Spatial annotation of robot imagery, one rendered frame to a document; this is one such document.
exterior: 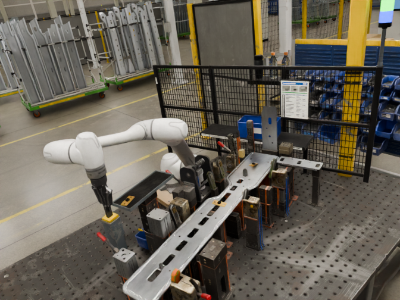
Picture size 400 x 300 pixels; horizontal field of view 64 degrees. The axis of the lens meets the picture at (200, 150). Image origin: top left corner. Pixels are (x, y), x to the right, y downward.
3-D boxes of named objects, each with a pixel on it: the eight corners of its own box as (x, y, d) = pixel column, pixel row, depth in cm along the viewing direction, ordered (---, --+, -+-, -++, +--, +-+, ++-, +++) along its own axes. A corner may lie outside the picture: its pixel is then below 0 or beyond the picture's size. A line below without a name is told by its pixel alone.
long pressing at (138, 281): (156, 311, 127) (155, 308, 126) (117, 289, 139) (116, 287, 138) (281, 157, 227) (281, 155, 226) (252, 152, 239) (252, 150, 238)
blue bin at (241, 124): (275, 140, 242) (275, 124, 236) (238, 137, 256) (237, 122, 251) (281, 132, 255) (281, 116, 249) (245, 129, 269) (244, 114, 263)
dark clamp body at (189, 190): (199, 246, 198) (190, 194, 181) (181, 240, 205) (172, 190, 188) (208, 235, 206) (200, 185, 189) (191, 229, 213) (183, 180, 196)
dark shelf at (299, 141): (305, 151, 228) (305, 147, 226) (199, 136, 276) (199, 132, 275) (313, 138, 244) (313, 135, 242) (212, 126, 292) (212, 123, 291)
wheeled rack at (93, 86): (33, 119, 729) (3, 39, 652) (24, 111, 803) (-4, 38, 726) (111, 97, 825) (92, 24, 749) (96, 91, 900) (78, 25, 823)
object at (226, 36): (272, 157, 433) (268, -6, 346) (265, 161, 425) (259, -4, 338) (206, 134, 529) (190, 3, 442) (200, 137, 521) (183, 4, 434)
